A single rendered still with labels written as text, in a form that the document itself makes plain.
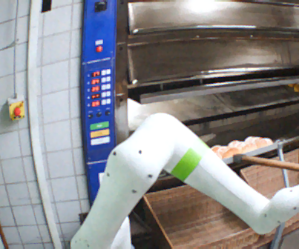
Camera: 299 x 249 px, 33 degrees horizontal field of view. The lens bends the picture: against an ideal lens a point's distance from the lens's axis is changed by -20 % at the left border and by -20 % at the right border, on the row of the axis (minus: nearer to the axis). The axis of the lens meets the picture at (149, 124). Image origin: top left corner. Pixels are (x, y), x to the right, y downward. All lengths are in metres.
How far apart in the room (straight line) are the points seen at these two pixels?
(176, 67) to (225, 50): 0.31
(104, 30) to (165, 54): 0.37
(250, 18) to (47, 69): 1.13
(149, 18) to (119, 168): 1.37
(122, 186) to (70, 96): 1.30
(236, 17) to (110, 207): 1.64
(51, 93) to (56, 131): 0.20
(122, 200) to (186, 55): 1.46
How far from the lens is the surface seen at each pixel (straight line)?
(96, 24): 2.56
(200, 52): 2.86
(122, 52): 2.68
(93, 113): 2.71
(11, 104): 2.54
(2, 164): 2.75
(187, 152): 1.53
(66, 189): 2.90
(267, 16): 3.03
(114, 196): 1.46
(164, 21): 2.70
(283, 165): 2.12
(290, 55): 3.21
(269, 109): 3.23
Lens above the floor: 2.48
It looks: 26 degrees down
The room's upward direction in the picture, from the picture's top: straight up
